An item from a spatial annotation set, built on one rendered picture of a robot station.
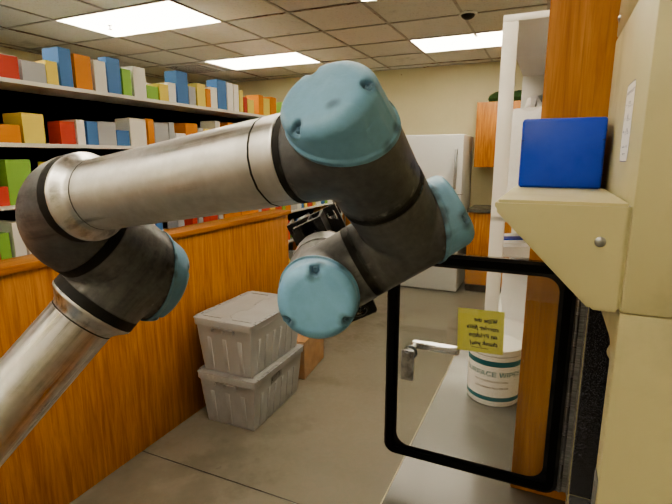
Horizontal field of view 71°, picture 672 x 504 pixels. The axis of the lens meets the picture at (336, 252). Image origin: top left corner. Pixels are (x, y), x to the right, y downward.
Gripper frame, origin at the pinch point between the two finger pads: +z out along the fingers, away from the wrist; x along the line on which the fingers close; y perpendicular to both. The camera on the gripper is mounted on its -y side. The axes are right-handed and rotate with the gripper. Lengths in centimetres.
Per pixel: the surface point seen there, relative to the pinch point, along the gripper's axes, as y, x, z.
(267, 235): -24, 76, 266
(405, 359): -25.4, -1.4, 3.0
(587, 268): -6.2, -23.6, -32.1
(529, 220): -0.5, -20.9, -29.9
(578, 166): -2.3, -34.0, -11.9
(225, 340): -56, 101, 169
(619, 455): -24.1, -19.5, -34.6
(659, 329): -13.1, -26.6, -34.7
